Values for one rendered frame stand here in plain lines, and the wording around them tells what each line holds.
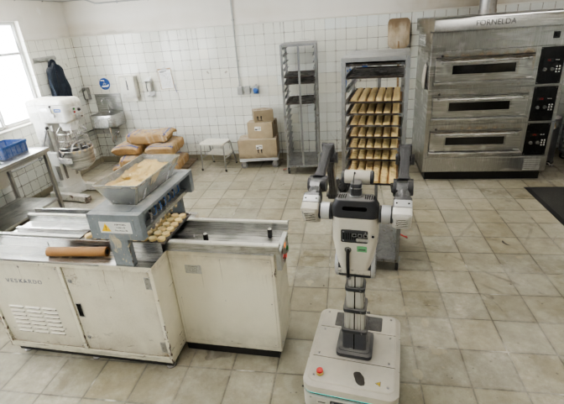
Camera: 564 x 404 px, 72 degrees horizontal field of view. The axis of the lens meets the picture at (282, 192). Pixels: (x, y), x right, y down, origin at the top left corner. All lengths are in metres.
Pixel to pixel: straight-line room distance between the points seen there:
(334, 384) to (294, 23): 4.96
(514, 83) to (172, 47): 4.78
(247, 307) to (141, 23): 5.19
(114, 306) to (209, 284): 0.62
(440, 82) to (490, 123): 0.84
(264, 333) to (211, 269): 0.57
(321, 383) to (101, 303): 1.44
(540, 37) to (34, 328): 5.61
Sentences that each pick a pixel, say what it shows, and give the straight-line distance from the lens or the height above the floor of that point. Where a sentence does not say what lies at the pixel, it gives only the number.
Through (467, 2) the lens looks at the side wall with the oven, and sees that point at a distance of 6.30.
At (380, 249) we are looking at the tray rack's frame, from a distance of 3.65.
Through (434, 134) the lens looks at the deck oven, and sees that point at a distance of 5.36.
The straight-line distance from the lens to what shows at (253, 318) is 2.64.
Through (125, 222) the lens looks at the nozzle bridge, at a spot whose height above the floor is 1.13.
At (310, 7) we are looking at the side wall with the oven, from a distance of 6.12.
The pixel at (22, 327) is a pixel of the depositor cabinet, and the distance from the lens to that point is 3.41.
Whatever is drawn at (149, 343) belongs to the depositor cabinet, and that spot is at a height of 0.24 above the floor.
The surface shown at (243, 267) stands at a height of 0.74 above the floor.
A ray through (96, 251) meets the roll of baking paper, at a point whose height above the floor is 0.89.
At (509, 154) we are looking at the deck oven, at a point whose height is 0.38.
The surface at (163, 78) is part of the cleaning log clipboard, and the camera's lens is 6.78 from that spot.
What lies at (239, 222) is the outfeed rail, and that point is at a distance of 2.61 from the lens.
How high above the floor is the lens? 2.09
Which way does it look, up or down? 24 degrees down
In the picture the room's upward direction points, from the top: 4 degrees counter-clockwise
